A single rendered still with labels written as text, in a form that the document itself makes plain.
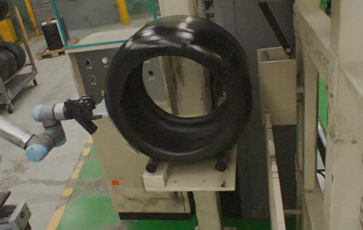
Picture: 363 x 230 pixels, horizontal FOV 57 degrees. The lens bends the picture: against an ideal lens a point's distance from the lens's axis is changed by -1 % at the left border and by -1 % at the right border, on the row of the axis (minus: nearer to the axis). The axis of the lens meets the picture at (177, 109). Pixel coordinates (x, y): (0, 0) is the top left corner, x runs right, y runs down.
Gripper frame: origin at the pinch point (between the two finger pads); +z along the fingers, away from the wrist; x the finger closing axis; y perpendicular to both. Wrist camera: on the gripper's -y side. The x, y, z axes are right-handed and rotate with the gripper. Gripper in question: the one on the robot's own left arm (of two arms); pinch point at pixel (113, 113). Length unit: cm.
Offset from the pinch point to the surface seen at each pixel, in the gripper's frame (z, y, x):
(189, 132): 27.1, -18.4, 13.4
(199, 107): 30.9, -12.6, 26.4
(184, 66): 26.9, 8.3, 26.4
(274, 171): 62, -11, -27
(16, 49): -300, -41, 337
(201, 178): 33.2, -30.4, -4.9
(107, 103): 3.7, 8.9, -10.0
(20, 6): -612, -16, 816
